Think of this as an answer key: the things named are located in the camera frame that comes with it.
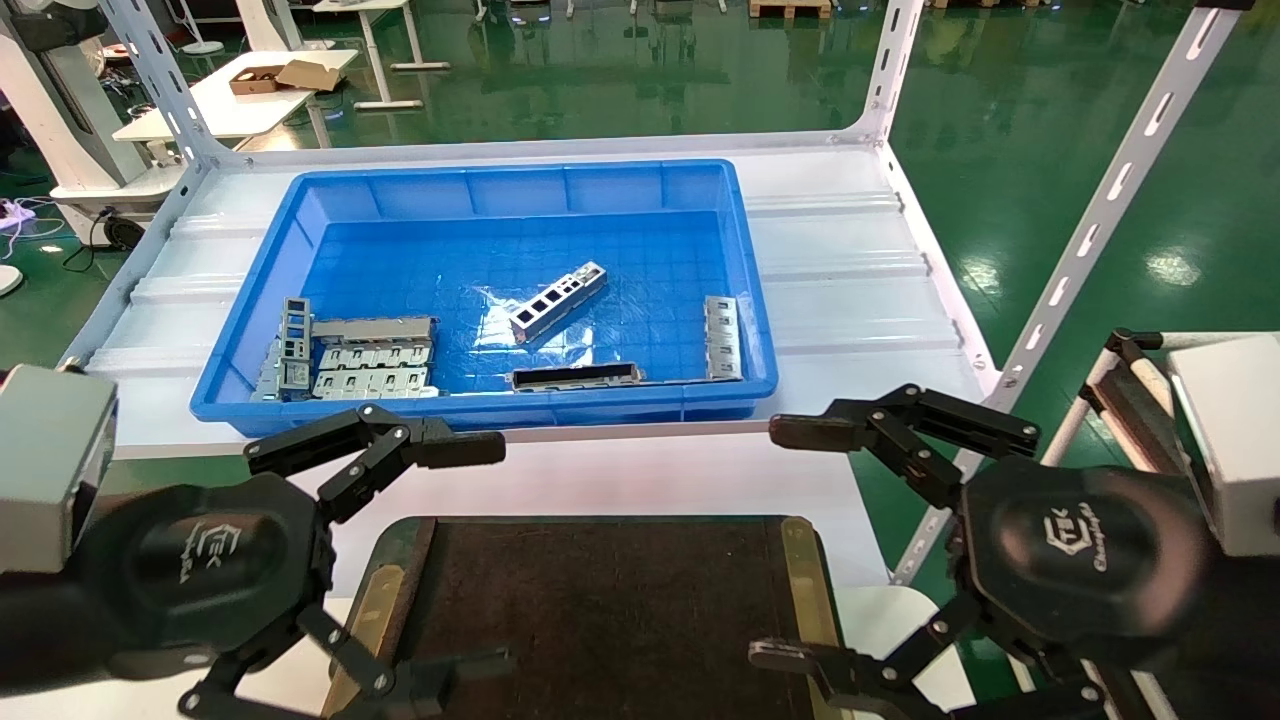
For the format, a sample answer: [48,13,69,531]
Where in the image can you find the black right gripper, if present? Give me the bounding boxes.
[750,385,1280,720]

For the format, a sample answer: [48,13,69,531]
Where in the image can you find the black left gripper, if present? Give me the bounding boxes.
[0,403,516,720]

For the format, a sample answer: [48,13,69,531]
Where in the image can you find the grey perforated metal part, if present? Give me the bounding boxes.
[508,262,609,346]

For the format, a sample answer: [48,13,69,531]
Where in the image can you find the flat grey metal part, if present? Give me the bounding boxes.
[310,368,441,400]
[318,343,434,372]
[312,316,438,347]

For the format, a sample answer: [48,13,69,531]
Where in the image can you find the long black metal part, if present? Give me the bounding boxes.
[510,362,644,392]

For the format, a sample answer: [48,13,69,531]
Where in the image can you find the grey part with square holes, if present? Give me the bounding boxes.
[280,297,313,401]

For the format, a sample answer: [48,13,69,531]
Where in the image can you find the grey slotted metal part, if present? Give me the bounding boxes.
[703,295,744,382]

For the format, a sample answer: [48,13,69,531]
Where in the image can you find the black tray with brass edges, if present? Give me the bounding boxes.
[320,515,851,720]

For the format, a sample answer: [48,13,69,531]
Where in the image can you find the thin grey metal plate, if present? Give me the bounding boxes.
[252,338,286,403]

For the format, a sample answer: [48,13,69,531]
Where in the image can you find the clear plastic film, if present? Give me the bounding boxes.
[470,280,651,373]

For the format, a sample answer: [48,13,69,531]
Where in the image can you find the white metal shelf rack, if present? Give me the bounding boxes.
[60,0,1251,587]

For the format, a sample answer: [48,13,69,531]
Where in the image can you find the blue plastic bin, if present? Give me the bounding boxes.
[190,158,781,438]

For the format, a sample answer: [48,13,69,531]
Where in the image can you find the white background table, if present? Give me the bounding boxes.
[112,48,361,167]

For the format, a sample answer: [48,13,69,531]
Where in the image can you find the open cardboard box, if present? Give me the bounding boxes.
[228,58,347,97]

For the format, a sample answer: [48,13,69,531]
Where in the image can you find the white desk with legs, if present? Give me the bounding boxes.
[310,0,451,111]

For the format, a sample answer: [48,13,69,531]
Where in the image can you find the white floor stand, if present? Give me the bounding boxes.
[178,0,227,57]

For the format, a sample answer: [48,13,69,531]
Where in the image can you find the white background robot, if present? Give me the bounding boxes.
[0,0,201,217]

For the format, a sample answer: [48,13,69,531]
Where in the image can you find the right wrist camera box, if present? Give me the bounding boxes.
[1166,333,1280,558]

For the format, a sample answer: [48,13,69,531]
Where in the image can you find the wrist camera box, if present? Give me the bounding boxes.
[1166,333,1280,558]
[0,363,119,577]

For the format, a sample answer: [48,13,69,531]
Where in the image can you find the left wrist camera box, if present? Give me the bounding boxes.
[0,363,119,577]

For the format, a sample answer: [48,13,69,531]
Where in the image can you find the floor cables with power strip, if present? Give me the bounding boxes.
[0,195,67,243]

